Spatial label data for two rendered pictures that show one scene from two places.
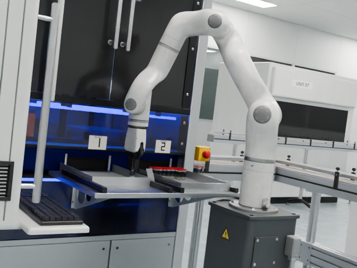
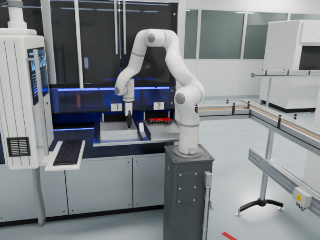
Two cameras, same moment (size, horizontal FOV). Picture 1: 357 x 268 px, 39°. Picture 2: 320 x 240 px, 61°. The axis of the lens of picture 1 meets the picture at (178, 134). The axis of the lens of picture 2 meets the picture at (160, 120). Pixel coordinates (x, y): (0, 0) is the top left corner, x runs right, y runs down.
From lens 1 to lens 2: 0.92 m
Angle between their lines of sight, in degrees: 26
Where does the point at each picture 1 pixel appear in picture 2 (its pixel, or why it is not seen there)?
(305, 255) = (263, 166)
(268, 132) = (186, 109)
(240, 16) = not seen: outside the picture
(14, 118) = (24, 115)
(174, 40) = (137, 49)
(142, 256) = (153, 165)
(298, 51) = not seen: outside the picture
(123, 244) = (140, 160)
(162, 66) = (134, 66)
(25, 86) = (25, 98)
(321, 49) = not seen: outside the picture
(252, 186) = (182, 140)
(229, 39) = (169, 45)
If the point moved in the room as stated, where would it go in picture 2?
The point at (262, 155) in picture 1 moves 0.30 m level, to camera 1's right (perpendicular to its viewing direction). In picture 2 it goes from (186, 122) to (238, 129)
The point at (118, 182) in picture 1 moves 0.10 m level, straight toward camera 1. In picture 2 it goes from (116, 133) to (110, 138)
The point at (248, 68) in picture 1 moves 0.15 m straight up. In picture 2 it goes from (176, 66) to (177, 39)
